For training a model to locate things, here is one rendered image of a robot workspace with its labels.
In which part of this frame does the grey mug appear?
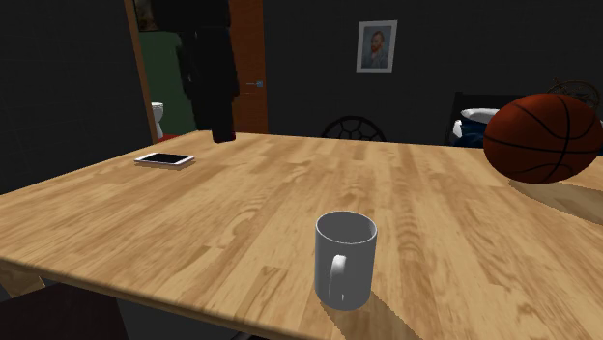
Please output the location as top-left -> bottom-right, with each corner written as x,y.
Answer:
313,211 -> 379,312

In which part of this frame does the framed portrait picture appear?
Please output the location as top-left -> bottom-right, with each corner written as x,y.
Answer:
355,19 -> 399,75

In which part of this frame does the white toilet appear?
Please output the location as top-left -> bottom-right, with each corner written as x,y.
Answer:
150,101 -> 165,140

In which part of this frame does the light wooden table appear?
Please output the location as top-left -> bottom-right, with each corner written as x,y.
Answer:
0,128 -> 603,340

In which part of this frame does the white tablet with black screen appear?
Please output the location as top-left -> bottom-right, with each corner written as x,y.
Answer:
133,152 -> 196,169

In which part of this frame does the brown wicker chair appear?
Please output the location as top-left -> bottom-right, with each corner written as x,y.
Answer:
546,79 -> 603,113

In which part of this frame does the orange wooden door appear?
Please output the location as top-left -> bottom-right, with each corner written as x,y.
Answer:
228,0 -> 271,136

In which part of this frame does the dark bed with white pillow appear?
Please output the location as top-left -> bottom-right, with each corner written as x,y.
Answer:
444,90 -> 603,156

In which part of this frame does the brown basketball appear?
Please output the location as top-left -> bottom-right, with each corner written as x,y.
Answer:
482,92 -> 603,185

